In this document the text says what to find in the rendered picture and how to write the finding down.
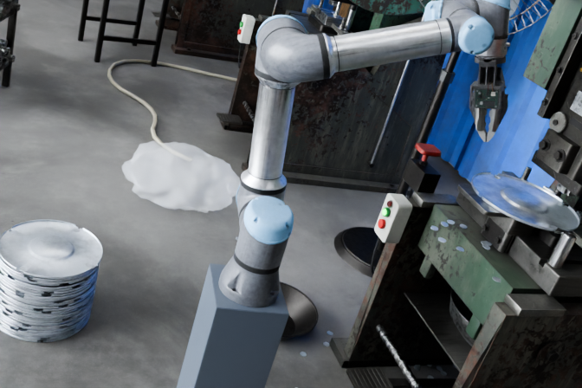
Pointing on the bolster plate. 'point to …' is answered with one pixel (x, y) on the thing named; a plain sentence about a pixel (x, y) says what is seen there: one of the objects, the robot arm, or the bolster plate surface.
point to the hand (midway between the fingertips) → (487, 136)
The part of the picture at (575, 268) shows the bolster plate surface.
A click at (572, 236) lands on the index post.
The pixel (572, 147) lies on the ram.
